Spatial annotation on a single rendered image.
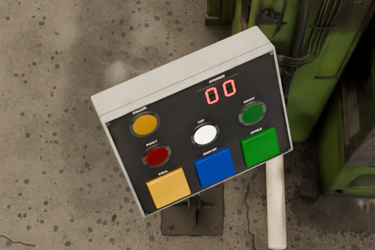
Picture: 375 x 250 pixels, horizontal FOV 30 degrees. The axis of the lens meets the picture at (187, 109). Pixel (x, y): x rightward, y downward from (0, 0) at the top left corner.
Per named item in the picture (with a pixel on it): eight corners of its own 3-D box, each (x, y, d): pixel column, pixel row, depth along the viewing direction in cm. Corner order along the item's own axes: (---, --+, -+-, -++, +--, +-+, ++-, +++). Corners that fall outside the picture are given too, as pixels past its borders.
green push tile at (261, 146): (280, 153, 143) (275, 128, 138) (247, 168, 142) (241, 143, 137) (276, 148, 144) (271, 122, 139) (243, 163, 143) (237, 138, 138)
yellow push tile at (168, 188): (191, 194, 140) (183, 169, 135) (157, 209, 139) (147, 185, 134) (188, 188, 141) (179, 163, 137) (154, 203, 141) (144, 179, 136)
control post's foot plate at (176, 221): (225, 236, 235) (226, 232, 226) (159, 236, 235) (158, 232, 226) (224, 174, 242) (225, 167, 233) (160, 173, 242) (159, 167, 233)
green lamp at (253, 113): (263, 124, 135) (265, 117, 131) (239, 124, 135) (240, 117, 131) (263, 109, 136) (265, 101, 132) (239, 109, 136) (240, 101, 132)
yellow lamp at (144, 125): (158, 136, 127) (157, 129, 123) (132, 136, 127) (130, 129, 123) (158, 119, 128) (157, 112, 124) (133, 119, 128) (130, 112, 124)
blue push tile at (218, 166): (236, 173, 141) (229, 149, 136) (202, 188, 140) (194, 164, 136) (232, 167, 143) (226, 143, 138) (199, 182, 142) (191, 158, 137)
